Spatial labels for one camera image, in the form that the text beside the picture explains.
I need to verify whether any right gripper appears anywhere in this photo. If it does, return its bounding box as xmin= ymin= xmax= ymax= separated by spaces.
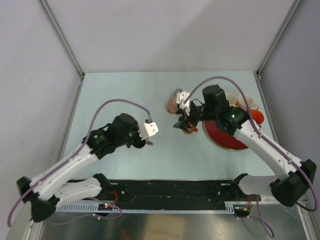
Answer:
xmin=173 ymin=101 xmax=217 ymax=133

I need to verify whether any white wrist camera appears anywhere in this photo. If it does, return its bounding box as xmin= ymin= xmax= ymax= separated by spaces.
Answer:
xmin=174 ymin=89 xmax=190 ymax=110
xmin=137 ymin=122 xmax=159 ymax=140

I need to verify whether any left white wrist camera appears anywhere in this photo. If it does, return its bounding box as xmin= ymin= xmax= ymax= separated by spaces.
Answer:
xmin=137 ymin=122 xmax=159 ymax=140

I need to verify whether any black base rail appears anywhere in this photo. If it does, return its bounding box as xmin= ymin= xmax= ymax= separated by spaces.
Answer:
xmin=97 ymin=180 xmax=256 ymax=212

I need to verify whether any brown grey mug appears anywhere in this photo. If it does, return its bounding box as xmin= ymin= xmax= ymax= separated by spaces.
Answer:
xmin=145 ymin=140 xmax=154 ymax=146

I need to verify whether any pink mug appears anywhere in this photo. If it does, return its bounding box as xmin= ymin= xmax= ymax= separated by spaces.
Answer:
xmin=236 ymin=93 xmax=260 ymax=111

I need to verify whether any left aluminium frame post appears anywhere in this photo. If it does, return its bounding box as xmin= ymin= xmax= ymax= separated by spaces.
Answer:
xmin=37 ymin=0 xmax=85 ymax=81

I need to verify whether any aluminium frame post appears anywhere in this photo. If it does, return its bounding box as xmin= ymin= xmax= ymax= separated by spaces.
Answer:
xmin=255 ymin=0 xmax=305 ymax=80
xmin=37 ymin=0 xmax=85 ymax=81

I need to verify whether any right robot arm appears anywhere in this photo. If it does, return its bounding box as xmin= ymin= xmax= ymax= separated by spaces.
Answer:
xmin=174 ymin=84 xmax=317 ymax=207

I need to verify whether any small orange mug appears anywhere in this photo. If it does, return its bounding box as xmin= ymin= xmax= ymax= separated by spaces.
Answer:
xmin=183 ymin=122 xmax=198 ymax=135

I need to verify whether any yellow mug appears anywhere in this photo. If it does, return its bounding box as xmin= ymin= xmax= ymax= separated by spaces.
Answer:
xmin=225 ymin=93 xmax=238 ymax=107

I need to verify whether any large orange mug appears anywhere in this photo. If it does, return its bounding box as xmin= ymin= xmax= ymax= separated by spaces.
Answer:
xmin=250 ymin=109 xmax=265 ymax=127

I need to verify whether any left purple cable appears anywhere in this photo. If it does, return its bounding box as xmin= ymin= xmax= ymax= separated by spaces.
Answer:
xmin=6 ymin=99 xmax=153 ymax=228

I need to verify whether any salmon mug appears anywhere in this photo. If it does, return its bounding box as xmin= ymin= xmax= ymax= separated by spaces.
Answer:
xmin=166 ymin=96 xmax=178 ymax=115

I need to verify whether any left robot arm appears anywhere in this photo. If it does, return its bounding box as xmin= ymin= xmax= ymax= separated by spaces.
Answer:
xmin=16 ymin=113 xmax=159 ymax=223

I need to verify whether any red round tray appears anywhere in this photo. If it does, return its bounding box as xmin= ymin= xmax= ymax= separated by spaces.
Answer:
xmin=203 ymin=121 xmax=248 ymax=151

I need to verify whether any white slotted cable duct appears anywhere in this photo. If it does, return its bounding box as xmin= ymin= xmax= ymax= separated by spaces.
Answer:
xmin=56 ymin=202 xmax=235 ymax=214

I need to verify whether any right aluminium frame post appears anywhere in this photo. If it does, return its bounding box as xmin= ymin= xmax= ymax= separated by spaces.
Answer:
xmin=255 ymin=0 xmax=305 ymax=80

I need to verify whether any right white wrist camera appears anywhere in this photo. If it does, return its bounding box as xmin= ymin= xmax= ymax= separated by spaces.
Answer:
xmin=174 ymin=89 xmax=190 ymax=110

